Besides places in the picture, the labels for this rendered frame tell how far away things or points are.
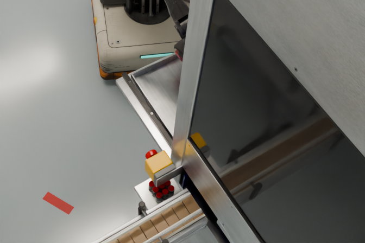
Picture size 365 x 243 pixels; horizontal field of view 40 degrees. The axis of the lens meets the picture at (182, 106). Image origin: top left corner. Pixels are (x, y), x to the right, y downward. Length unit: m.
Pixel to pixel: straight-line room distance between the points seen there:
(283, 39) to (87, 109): 2.14
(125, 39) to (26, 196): 0.96
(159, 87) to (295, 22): 1.16
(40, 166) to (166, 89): 1.07
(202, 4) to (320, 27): 0.32
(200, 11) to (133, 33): 1.80
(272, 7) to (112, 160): 2.01
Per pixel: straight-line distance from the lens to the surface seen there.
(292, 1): 0.75
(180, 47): 1.82
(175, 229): 1.60
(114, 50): 2.72
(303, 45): 0.77
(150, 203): 1.68
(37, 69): 3.04
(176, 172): 1.59
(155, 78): 1.89
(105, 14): 2.88
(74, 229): 2.59
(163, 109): 1.82
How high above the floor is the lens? 2.46
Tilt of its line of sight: 59 degrees down
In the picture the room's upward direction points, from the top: 8 degrees clockwise
